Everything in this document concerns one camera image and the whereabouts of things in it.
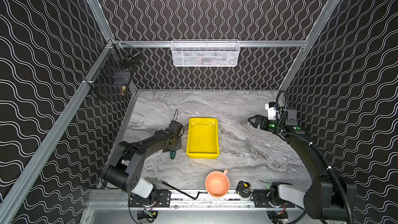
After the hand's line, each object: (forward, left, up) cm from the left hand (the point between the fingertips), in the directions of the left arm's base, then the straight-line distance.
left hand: (180, 148), depth 91 cm
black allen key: (-23, -4, -1) cm, 23 cm away
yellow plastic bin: (+5, -14, -1) cm, 15 cm away
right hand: (+10, -43, +16) cm, 47 cm away
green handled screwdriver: (-5, +3, +3) cm, 6 cm away
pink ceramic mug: (-18, -22, -2) cm, 28 cm away
